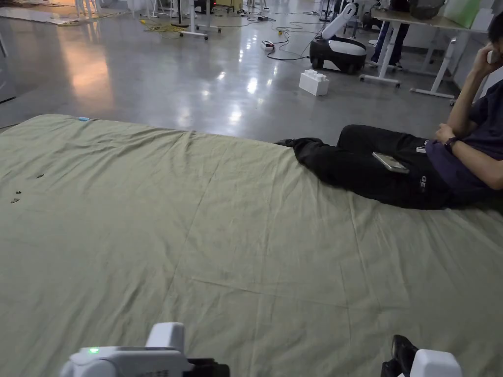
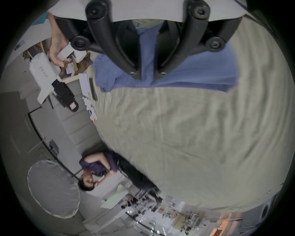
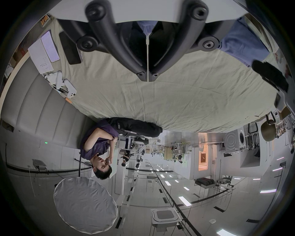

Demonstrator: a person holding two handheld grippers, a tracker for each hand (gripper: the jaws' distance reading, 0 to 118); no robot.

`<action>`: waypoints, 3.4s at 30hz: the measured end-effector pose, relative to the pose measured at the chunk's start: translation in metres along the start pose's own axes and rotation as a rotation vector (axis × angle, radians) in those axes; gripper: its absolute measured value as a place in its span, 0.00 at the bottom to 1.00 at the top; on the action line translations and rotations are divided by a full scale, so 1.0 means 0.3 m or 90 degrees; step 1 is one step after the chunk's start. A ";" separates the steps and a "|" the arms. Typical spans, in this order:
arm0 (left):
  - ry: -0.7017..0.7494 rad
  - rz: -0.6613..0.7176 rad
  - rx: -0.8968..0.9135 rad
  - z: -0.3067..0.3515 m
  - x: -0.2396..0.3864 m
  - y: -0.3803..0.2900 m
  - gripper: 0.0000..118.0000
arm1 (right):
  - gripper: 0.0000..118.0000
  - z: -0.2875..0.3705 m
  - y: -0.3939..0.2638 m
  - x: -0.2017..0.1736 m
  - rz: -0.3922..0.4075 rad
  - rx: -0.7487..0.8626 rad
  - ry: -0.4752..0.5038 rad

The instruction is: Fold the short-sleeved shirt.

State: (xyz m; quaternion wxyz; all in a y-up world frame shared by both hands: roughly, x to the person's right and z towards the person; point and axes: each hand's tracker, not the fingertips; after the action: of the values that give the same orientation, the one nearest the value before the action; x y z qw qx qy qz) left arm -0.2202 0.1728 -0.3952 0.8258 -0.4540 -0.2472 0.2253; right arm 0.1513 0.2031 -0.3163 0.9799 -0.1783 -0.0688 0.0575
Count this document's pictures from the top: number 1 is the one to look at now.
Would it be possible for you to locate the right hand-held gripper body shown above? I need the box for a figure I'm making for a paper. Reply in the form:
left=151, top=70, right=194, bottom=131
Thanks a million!
left=408, top=349, right=463, bottom=377

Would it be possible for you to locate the bed with pale green sheet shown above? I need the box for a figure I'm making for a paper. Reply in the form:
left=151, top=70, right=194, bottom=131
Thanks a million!
left=0, top=113, right=503, bottom=377

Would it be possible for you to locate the white and black robot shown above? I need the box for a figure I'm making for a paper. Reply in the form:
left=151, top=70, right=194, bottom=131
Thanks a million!
left=309, top=0, right=367, bottom=74

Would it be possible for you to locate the white-legged desk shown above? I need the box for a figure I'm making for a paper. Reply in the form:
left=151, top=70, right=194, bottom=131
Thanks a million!
left=359, top=0, right=496, bottom=106

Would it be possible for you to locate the white studded plastic block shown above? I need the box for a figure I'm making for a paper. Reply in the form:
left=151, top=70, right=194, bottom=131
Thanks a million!
left=298, top=69, right=330, bottom=96

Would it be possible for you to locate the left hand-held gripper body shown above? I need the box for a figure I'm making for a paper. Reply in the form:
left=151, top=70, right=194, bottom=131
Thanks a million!
left=58, top=322, right=230, bottom=377

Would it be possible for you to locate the yellow floor cable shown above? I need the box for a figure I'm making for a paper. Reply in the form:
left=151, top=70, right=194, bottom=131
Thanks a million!
left=140, top=17, right=183, bottom=41

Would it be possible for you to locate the black floor cable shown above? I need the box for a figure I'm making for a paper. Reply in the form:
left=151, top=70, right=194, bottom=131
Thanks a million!
left=267, top=21, right=329, bottom=61

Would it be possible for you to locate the white wheeled table frame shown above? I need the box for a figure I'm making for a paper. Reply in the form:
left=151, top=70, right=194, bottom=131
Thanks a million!
left=172, top=0, right=222, bottom=41

